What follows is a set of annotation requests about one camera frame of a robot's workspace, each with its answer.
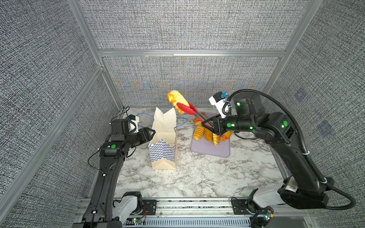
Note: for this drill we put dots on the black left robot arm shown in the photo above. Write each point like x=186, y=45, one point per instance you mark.
x=109, y=176

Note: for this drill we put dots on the flaky pastry bread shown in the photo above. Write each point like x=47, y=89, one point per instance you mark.
x=174, y=97

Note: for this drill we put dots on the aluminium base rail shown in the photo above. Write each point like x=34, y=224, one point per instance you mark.
x=132, y=212

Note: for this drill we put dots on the red metal tongs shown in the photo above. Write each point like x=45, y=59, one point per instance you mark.
x=191, y=110

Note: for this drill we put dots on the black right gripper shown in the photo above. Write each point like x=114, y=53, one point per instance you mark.
x=221, y=124

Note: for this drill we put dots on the brown glazed bread roll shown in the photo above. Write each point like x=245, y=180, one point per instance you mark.
x=197, y=121

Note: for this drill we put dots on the lavender plastic tray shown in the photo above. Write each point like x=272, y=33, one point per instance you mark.
x=205, y=147

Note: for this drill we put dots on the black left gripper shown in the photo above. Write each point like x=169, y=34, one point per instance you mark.
x=145, y=135

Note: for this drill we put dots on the ridged yellow bread left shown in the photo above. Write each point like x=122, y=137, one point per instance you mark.
x=199, y=132

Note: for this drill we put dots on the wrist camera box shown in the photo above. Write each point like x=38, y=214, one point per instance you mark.
x=125, y=126
x=219, y=100

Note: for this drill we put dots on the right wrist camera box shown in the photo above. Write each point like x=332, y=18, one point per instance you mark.
x=219, y=100

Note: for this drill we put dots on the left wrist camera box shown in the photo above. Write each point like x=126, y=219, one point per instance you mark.
x=125, y=126

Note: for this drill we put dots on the checkered paper bag blue handles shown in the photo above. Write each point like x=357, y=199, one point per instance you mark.
x=163, y=146

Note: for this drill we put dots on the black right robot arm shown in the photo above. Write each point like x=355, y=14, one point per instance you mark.
x=306, y=187

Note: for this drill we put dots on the striped yellow white bread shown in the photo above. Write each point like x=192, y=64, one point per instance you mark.
x=216, y=139

